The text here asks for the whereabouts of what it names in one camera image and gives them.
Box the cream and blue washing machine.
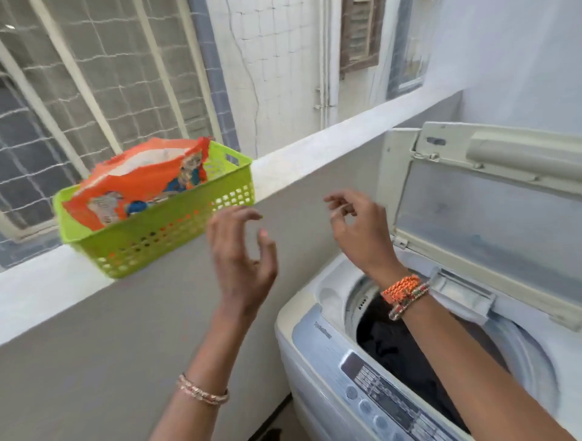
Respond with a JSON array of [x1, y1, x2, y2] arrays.
[[275, 121, 582, 441]]

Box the washing machine lid with window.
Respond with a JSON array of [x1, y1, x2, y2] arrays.
[[377, 121, 582, 333]]

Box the person's left hand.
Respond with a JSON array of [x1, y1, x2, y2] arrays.
[[207, 205, 279, 319]]

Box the dark grey garment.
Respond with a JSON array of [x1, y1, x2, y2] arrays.
[[356, 295, 472, 433]]

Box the thin black wire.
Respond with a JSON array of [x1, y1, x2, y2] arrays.
[[226, 0, 261, 158]]

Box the thin beaded bangle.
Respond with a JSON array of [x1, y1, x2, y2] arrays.
[[176, 373, 230, 406], [387, 281, 430, 321]]

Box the white detergent drawer tray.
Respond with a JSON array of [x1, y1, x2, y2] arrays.
[[427, 268, 497, 321]]

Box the orange detergent packet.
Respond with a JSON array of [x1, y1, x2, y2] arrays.
[[62, 137, 212, 231]]

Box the person's right forearm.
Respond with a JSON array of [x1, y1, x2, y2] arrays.
[[390, 295, 578, 441]]

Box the white drain pipes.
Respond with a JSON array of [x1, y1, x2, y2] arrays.
[[316, 0, 340, 130]]

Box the white rope safety net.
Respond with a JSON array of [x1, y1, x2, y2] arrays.
[[0, 0, 433, 237]]

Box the person's right hand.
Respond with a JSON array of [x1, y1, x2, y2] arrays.
[[323, 189, 408, 285]]

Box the blue tiled narrow window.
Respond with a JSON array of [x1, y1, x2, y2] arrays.
[[386, 0, 430, 101]]

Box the green plastic basket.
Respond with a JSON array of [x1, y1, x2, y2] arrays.
[[53, 141, 256, 279]]

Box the person's left forearm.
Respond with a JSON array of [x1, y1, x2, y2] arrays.
[[150, 308, 260, 441]]

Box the large cream framed window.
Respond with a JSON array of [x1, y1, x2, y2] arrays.
[[0, 0, 239, 271]]

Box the window with metal grille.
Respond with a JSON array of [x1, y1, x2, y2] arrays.
[[339, 0, 386, 76]]

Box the orange braided bracelet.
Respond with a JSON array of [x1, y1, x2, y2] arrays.
[[381, 274, 421, 305]]

